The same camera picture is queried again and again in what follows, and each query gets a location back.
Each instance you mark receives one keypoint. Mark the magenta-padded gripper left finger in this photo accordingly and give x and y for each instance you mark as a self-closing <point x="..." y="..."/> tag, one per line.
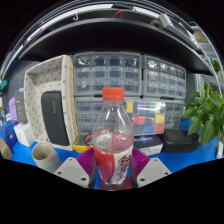
<point x="71" y="171"/>

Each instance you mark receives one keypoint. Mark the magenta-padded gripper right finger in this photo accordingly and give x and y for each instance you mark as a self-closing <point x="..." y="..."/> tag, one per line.
<point x="153" y="171"/>

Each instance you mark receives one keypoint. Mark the red-capped clear drink bottle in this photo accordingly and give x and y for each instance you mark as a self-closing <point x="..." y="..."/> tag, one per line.
<point x="111" y="146"/>

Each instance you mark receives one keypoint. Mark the dark labelled box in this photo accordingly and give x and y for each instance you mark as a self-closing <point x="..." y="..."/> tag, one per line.
<point x="148" y="143"/>

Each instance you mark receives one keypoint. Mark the yellow multimeter with red leads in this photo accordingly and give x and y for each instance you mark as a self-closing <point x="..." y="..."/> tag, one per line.
<point x="80" y="143"/>

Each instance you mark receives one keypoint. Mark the white and grey mug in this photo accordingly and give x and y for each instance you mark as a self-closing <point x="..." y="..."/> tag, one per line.
<point x="45" y="156"/>

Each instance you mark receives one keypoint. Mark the black flat zip case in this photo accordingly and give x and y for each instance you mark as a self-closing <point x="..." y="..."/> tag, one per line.
<point x="180" y="140"/>

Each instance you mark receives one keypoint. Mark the clear box with coloured parts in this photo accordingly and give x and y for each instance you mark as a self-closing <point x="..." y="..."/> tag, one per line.
<point x="146" y="116"/>

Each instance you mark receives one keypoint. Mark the black upright zip case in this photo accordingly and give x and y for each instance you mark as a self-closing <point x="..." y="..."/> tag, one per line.
<point x="55" y="116"/>

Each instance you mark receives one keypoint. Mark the narrow grey drawer cabinet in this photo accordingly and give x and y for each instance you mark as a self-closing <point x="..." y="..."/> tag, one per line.
<point x="175" y="115"/>

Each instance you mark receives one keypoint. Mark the green potted plant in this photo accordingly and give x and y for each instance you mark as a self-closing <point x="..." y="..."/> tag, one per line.
<point x="203" y="113"/>

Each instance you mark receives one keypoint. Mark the dark grey flat box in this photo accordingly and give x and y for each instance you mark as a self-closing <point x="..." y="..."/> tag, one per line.
<point x="20" y="106"/>

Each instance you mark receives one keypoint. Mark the white polka-dot fabric bin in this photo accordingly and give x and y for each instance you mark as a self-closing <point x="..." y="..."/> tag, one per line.
<point x="36" y="83"/>

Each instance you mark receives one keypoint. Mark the wide grey drawer cabinet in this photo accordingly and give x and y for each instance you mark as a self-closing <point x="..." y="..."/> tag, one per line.
<point x="106" y="73"/>

